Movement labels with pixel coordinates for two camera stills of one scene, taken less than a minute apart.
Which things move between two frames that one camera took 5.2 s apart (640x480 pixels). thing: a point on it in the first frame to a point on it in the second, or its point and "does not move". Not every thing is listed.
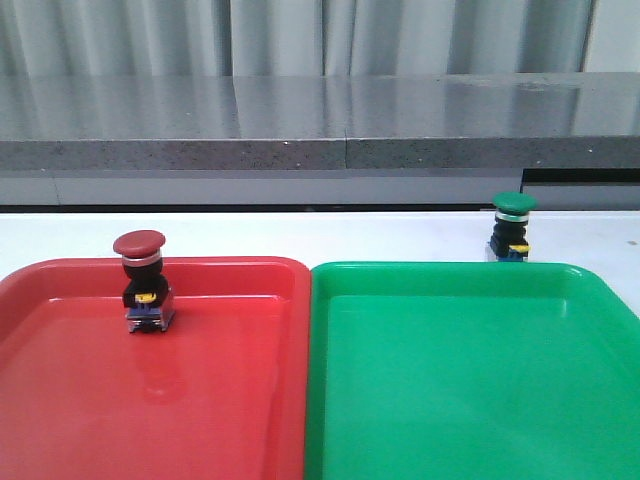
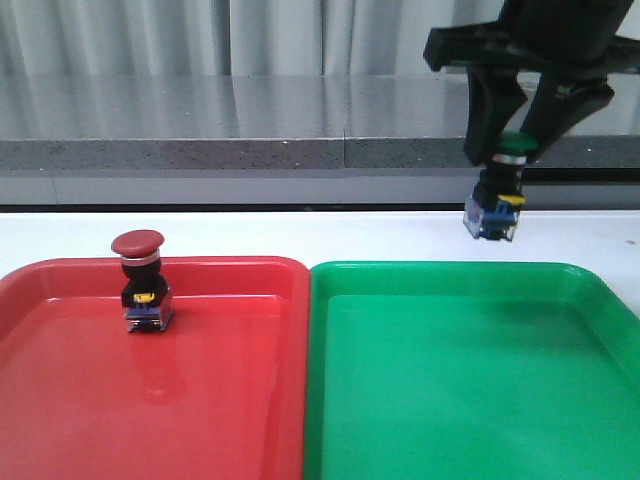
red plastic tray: (220, 393) does not move
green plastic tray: (469, 371) does not move
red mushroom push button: (149, 302) does not move
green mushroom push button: (509, 241) to (492, 212)
